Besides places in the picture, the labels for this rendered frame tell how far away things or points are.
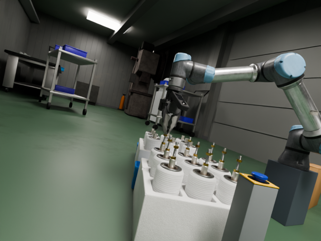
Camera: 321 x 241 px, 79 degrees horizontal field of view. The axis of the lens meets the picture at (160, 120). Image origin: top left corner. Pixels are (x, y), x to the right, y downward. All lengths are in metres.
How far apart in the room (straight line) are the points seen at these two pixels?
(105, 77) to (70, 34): 1.93
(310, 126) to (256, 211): 0.67
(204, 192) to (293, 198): 0.66
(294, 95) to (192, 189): 0.67
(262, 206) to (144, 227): 0.34
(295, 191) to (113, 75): 7.90
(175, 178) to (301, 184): 0.80
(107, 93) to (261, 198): 8.12
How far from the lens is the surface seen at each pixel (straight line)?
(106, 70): 8.49
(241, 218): 0.58
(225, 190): 0.74
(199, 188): 0.68
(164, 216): 0.66
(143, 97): 6.26
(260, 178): 0.57
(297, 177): 1.24
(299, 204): 1.34
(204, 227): 0.71
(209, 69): 0.91
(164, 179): 0.64
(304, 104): 1.11
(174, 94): 0.84
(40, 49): 8.46
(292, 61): 1.05
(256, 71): 1.13
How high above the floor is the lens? 0.43
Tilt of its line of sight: 3 degrees down
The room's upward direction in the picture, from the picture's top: 14 degrees clockwise
